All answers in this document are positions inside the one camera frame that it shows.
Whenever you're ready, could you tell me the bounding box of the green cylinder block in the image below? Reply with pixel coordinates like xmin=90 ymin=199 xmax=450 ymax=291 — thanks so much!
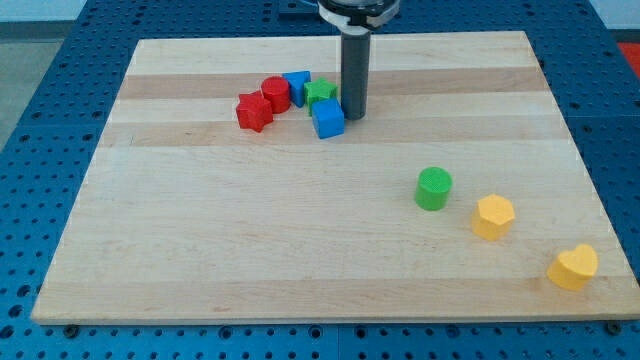
xmin=414 ymin=167 xmax=453 ymax=211

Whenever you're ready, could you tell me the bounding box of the red cylinder block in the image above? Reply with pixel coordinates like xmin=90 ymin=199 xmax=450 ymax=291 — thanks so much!
xmin=261 ymin=76 xmax=291 ymax=114

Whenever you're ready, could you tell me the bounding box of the yellow heart block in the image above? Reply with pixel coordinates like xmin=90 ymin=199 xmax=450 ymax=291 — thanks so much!
xmin=546 ymin=244 xmax=599 ymax=291

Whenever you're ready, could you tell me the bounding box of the blue cube block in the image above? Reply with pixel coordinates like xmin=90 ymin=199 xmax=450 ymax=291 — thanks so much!
xmin=311 ymin=98 xmax=345 ymax=139

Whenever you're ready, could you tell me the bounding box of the green star block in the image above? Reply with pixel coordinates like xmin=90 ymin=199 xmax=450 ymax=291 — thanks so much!
xmin=303 ymin=77 xmax=338 ymax=114

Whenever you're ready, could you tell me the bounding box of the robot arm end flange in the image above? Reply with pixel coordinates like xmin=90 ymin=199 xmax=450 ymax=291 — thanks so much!
xmin=318 ymin=0 xmax=401 ymax=35

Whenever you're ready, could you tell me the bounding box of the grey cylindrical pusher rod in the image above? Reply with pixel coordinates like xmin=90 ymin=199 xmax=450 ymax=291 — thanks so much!
xmin=341 ymin=32 xmax=371 ymax=120

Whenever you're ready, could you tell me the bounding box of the wooden board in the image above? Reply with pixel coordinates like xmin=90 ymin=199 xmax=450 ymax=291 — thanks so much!
xmin=31 ymin=31 xmax=639 ymax=325

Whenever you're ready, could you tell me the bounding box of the red star block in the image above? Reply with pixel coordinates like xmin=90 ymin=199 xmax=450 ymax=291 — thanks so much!
xmin=236 ymin=91 xmax=274 ymax=133

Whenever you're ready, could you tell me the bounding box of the blue triangle block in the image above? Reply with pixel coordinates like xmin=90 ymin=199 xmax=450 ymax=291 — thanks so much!
xmin=282 ymin=70 xmax=311 ymax=108

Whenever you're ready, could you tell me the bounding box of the yellow hexagon block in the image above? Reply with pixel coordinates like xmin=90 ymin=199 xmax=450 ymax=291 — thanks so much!
xmin=471 ymin=194 xmax=515 ymax=241

